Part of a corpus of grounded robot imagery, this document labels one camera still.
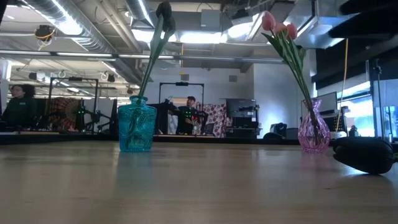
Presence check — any pink glass vase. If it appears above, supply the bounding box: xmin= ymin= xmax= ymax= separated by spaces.
xmin=297 ymin=98 xmax=331 ymax=154

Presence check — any background vase with flowers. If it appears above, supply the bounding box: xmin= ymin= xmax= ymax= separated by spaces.
xmin=190 ymin=115 xmax=200 ymax=136

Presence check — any blue glass vase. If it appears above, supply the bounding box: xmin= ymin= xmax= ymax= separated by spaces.
xmin=117 ymin=95 xmax=158 ymax=153

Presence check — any person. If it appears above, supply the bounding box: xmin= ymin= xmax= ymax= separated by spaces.
xmin=176 ymin=95 xmax=200 ymax=136
xmin=1 ymin=83 xmax=39 ymax=129

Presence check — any pink floral cloth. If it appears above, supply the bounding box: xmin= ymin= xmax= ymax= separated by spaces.
xmin=198 ymin=103 xmax=228 ymax=138

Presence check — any black monitor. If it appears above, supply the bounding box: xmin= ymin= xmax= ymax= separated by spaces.
xmin=225 ymin=98 xmax=259 ymax=119

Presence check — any black office chair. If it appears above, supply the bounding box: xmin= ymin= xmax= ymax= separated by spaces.
xmin=262 ymin=122 xmax=289 ymax=140

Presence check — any grey bin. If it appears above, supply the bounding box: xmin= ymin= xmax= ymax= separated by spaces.
xmin=285 ymin=127 xmax=301 ymax=140

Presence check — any silver ceiling pipe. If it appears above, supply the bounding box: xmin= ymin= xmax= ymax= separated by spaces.
xmin=0 ymin=49 xmax=285 ymax=65

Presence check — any white board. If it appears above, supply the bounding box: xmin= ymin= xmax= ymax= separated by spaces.
xmin=300 ymin=91 xmax=338 ymax=138

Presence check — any red mandala tapestry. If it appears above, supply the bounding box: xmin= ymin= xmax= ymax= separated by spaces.
xmin=49 ymin=96 xmax=82 ymax=131

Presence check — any white cup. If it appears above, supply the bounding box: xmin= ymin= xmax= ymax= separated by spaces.
xmin=330 ymin=130 xmax=348 ymax=140

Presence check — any black tripod stand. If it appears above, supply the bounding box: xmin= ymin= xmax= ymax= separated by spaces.
xmin=371 ymin=58 xmax=387 ymax=141

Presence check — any black background rig frame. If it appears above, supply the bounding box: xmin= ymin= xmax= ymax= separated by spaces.
xmin=158 ymin=82 xmax=205 ymax=135
xmin=47 ymin=77 xmax=100 ymax=131

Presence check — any silver ceiling duct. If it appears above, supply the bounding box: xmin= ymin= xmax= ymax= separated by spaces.
xmin=23 ymin=0 xmax=144 ymax=85

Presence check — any yellow hanging cable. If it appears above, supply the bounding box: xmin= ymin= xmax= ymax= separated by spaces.
xmin=335 ymin=37 xmax=349 ymax=135

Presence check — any black ceiling cable reel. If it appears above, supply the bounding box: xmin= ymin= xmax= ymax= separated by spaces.
xmin=33 ymin=24 xmax=57 ymax=50

